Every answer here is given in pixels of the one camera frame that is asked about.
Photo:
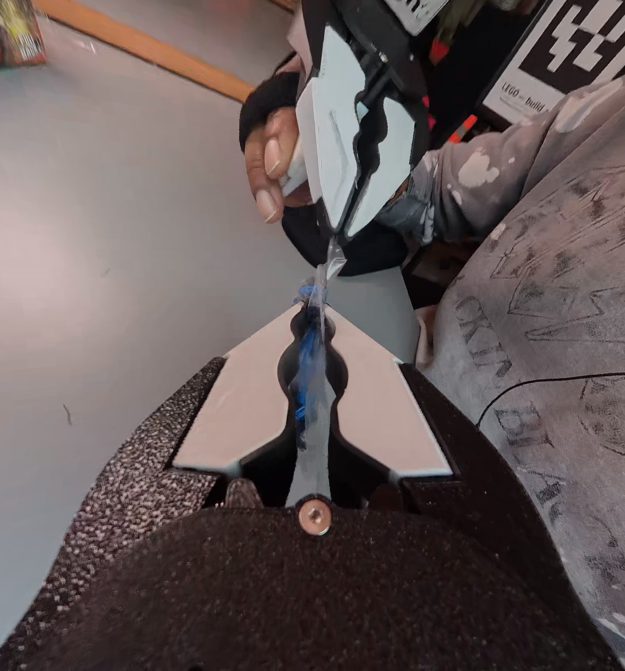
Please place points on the black framed tag sign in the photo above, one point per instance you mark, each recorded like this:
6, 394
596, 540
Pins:
580, 47

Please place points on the clear bag of blue bricks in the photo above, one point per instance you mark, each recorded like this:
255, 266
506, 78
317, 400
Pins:
312, 367

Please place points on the black armrest pad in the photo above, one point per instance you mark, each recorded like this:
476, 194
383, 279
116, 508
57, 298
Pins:
380, 251

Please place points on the person's grey patterned sweatshirt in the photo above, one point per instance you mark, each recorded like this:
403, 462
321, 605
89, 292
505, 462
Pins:
553, 340

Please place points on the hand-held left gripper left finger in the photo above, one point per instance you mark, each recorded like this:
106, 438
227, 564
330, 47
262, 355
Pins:
239, 414

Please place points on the wood edged grey table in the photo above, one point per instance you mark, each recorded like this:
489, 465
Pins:
186, 42

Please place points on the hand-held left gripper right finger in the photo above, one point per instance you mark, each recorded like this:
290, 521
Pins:
391, 414

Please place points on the person's right hand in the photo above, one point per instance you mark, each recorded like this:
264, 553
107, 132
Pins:
270, 167

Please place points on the toy set box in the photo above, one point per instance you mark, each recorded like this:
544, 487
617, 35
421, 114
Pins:
8, 31

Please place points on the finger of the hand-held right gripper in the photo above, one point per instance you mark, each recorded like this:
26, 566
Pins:
333, 131
391, 162

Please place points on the person's right forearm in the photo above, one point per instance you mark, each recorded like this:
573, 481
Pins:
464, 173

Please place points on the orange traffic cone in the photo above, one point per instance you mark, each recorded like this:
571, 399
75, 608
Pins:
462, 128

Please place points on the grey desk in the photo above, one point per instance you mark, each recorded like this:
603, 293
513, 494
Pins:
108, 209

